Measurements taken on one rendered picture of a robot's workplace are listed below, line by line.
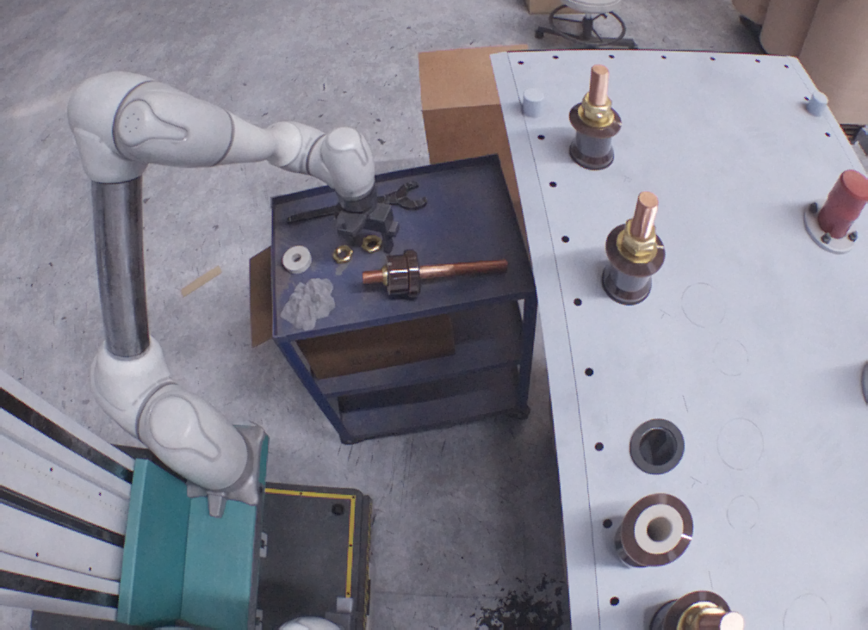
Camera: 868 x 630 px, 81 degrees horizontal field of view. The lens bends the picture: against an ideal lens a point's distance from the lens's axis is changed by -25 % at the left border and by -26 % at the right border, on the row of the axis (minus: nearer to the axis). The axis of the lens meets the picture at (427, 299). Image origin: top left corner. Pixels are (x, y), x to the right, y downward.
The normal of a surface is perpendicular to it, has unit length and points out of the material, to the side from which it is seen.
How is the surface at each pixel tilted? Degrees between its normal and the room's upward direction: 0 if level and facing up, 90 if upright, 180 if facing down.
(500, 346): 0
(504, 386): 0
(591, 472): 0
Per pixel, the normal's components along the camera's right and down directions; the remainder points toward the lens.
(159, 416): 0.06, -0.44
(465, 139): 0.05, 0.86
